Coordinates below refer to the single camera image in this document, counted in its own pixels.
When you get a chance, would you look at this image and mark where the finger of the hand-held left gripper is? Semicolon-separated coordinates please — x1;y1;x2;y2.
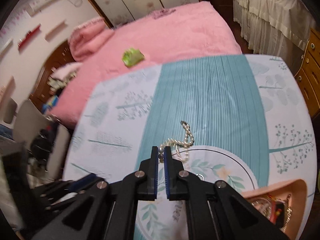
45;191;85;210
46;172;104;197

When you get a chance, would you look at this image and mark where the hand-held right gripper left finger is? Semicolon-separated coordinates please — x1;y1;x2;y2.
30;146;160;240

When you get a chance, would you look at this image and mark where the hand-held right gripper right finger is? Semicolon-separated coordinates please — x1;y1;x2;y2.
164;145;290;240

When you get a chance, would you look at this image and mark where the long pearl necklace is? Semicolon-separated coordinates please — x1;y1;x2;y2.
160;120;195;163

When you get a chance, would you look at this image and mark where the pink plastic tray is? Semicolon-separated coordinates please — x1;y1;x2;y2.
240;179;308;240

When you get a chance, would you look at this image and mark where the black bag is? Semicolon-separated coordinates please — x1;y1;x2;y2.
31;127;53;160

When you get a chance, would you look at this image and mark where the grey chair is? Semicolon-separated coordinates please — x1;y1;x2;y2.
12;100;72;180

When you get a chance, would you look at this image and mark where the blue box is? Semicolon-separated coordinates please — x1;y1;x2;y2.
42;96;59;112

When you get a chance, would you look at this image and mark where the pile of clothes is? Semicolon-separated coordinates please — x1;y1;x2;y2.
47;62;83;90

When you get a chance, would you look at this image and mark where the green plastic bag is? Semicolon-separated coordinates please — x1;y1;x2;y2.
122;47;145;68

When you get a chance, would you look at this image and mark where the wooden headboard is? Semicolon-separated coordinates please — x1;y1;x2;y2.
29;40;78;108

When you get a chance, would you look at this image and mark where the pink bedspread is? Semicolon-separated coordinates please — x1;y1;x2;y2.
50;1;243;128

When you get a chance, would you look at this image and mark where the folded pink blanket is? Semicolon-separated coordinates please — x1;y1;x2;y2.
69;17;115;62

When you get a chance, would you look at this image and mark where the pink cloth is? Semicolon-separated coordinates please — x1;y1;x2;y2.
152;9;177;20

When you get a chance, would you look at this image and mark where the wooden cabinet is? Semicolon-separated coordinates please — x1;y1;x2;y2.
294;27;320;119

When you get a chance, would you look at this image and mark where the white air conditioner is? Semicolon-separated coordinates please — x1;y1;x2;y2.
27;0;67;14

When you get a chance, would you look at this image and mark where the white lace cover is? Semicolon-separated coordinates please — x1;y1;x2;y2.
231;0;317;58

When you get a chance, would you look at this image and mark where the white wall shelf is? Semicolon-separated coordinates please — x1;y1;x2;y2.
45;21;68;42

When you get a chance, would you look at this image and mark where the red wall shelf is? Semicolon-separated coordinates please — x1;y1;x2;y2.
18;24;42;52

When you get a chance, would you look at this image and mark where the white cable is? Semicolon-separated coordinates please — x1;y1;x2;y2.
295;47;307;77

